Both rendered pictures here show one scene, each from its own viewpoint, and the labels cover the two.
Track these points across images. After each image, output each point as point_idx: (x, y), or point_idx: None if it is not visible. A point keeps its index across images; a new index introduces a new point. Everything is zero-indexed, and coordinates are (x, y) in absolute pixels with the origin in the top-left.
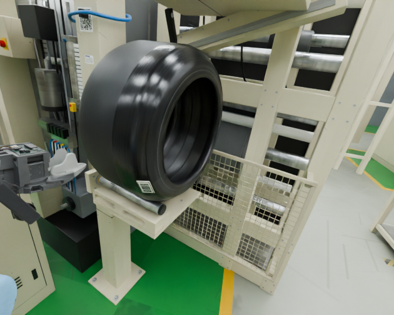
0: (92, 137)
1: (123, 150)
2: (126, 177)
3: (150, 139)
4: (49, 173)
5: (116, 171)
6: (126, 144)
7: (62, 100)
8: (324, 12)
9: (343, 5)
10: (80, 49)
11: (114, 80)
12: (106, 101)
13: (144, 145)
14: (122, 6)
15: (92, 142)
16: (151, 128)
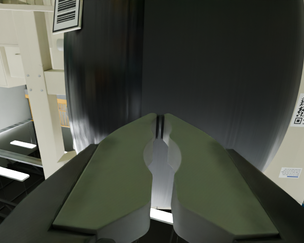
0: (215, 129)
1: (103, 123)
2: (106, 34)
3: (72, 135)
4: (182, 225)
5: (147, 41)
6: (98, 136)
7: None
8: (68, 159)
9: (58, 162)
10: None
11: (166, 204)
12: (169, 191)
13: (74, 126)
14: None
15: (217, 116)
16: (76, 151)
